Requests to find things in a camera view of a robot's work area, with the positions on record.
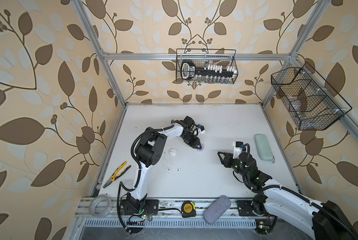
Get yellow handled pliers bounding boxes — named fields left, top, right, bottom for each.
left=103, top=161, right=131, bottom=189

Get black wire basket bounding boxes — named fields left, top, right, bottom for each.
left=271, top=62, right=352, bottom=131
left=175, top=48, right=239, bottom=85

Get aluminium frame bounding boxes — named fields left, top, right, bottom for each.
left=61, top=0, right=358, bottom=240

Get black socket holder rail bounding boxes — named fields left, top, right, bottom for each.
left=179, top=60, right=238, bottom=81

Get white earbud charging case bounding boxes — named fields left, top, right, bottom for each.
left=168, top=148, right=177, bottom=156

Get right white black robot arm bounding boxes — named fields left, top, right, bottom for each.
left=218, top=151, right=358, bottom=240

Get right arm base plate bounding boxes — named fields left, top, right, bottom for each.
left=236, top=200, right=275, bottom=218

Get yellow black tape measure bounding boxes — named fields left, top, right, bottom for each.
left=181, top=201, right=197, bottom=218

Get grey fabric glasses case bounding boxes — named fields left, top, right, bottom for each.
left=203, top=196, right=231, bottom=225

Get back black wire basket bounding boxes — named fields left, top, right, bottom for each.
left=175, top=48, right=239, bottom=85

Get right black wire basket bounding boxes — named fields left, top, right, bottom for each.
left=271, top=62, right=352, bottom=131

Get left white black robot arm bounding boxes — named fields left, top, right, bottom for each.
left=117, top=116, right=205, bottom=216

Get green glasses case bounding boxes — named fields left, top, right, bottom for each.
left=255, top=134, right=275, bottom=163

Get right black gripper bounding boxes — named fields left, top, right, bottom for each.
left=218, top=150, right=249, bottom=181

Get clear tape roll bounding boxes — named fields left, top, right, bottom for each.
left=88, top=195, right=113, bottom=219

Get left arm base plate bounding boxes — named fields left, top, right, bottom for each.
left=120, top=199, right=159, bottom=216

